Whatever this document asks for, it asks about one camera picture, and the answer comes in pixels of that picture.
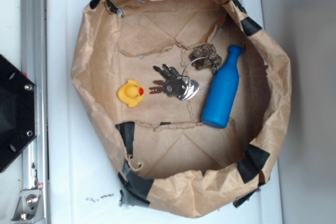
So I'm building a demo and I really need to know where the silver key bunch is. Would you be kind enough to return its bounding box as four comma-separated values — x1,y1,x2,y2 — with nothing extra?
150,57,217,101

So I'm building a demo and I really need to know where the white tray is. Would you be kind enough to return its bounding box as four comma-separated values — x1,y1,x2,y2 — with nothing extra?
47,0,282,223

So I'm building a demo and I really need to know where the brown paper bag tray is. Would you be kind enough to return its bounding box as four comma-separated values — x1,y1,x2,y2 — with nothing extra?
71,0,291,218

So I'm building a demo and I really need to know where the brown rough rock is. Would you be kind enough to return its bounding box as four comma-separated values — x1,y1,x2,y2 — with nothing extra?
190,44,222,70

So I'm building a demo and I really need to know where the blue plastic bottle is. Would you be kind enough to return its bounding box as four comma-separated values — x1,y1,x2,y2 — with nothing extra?
201,45,243,129

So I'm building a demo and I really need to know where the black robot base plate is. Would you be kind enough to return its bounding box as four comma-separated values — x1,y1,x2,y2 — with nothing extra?
1,56,36,172

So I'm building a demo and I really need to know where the aluminium frame rail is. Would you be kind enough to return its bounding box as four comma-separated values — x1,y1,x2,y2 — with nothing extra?
13,0,50,223

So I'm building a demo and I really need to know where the yellow rubber duck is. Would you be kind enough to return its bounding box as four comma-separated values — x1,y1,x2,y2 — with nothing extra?
117,79,145,108

